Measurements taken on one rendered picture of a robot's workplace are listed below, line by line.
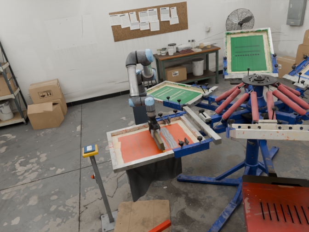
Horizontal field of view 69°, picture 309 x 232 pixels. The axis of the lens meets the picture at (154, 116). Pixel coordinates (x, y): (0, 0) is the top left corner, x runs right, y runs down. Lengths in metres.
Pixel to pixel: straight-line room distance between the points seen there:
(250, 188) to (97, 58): 4.75
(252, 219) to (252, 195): 0.15
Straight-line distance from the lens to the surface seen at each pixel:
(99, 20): 5.48
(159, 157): 1.78
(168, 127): 2.21
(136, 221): 2.65
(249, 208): 1.29
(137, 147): 1.99
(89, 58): 5.57
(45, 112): 4.97
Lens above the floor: 2.07
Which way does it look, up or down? 27 degrees down
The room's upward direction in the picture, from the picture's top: 8 degrees counter-clockwise
